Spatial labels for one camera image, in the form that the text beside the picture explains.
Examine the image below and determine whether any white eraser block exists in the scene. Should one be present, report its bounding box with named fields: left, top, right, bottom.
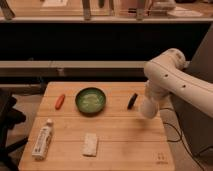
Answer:
left=83, top=133, right=98, bottom=157

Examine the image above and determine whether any orange carrot toy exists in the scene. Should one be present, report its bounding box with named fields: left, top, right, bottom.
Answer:
left=55, top=94, right=65, bottom=110

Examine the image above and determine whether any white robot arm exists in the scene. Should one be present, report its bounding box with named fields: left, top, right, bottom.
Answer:
left=140, top=48, right=213, bottom=119

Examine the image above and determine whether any black office chair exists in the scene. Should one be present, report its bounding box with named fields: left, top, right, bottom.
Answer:
left=0, top=89, right=28, bottom=171

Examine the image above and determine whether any white tube bottle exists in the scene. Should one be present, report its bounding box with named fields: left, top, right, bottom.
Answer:
left=32, top=119, right=53, bottom=160

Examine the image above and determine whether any green bowl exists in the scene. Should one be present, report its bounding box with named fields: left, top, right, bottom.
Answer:
left=75, top=87, right=106, bottom=117

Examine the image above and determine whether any black oval object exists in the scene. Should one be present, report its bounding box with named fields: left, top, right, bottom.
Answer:
left=127, top=93, right=138, bottom=110

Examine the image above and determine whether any black floor cable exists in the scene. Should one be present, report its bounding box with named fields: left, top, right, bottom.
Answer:
left=161, top=107, right=213, bottom=171

